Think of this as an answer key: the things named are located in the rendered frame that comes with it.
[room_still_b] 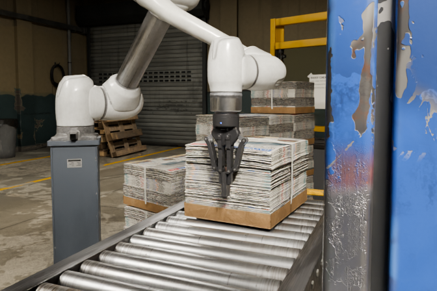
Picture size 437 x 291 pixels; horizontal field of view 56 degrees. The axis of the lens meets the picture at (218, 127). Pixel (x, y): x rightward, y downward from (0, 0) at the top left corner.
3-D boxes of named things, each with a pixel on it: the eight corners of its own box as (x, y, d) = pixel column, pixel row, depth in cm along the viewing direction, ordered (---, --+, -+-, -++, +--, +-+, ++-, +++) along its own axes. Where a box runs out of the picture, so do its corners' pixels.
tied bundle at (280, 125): (224, 147, 287) (224, 114, 286) (250, 143, 309) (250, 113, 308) (270, 152, 262) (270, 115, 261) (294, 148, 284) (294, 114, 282)
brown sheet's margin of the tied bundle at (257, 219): (208, 204, 143) (208, 191, 143) (288, 215, 130) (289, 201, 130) (183, 215, 129) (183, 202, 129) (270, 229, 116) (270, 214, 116)
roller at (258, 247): (147, 241, 123) (147, 225, 123) (306, 265, 105) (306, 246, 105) (138, 247, 118) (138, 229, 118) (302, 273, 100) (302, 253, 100)
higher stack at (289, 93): (248, 252, 315) (249, 82, 306) (270, 241, 338) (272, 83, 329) (292, 265, 290) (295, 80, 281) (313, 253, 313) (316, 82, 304)
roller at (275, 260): (135, 248, 117) (134, 231, 117) (301, 276, 99) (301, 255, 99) (124, 254, 112) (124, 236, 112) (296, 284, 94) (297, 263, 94)
